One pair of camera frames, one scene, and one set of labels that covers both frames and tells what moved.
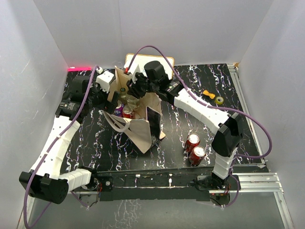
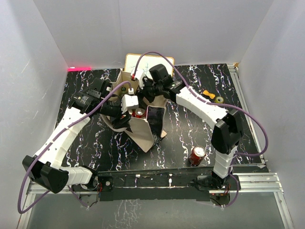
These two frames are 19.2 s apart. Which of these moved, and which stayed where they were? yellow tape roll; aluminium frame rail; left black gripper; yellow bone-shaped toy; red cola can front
Moved: left black gripper
Stayed: yellow bone-shaped toy; yellow tape roll; aluminium frame rail; red cola can front
